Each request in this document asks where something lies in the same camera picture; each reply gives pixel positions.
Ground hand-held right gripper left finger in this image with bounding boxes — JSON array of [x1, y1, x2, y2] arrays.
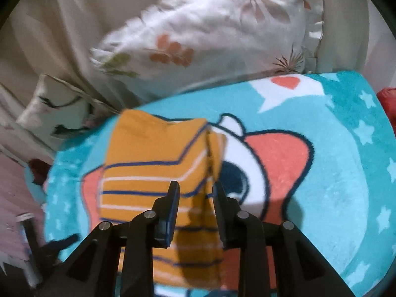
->
[[31, 180, 180, 297]]

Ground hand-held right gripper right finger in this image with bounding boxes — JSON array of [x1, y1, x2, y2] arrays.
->
[[213, 181, 356, 297]]

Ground blue star printed blanket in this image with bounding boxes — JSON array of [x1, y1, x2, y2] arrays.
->
[[25, 71, 396, 297]]

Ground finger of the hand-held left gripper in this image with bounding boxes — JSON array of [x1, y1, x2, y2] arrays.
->
[[43, 233, 81, 254]]

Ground red object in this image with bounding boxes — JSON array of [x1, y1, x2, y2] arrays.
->
[[376, 87, 396, 116]]

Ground orange striped shirt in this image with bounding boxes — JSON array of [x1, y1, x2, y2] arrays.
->
[[97, 109, 228, 290]]

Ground white eyelash printed pillow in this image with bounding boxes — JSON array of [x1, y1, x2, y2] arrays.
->
[[15, 74, 122, 149]]

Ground white floral pillow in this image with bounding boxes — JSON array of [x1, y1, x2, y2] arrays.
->
[[89, 0, 326, 97]]

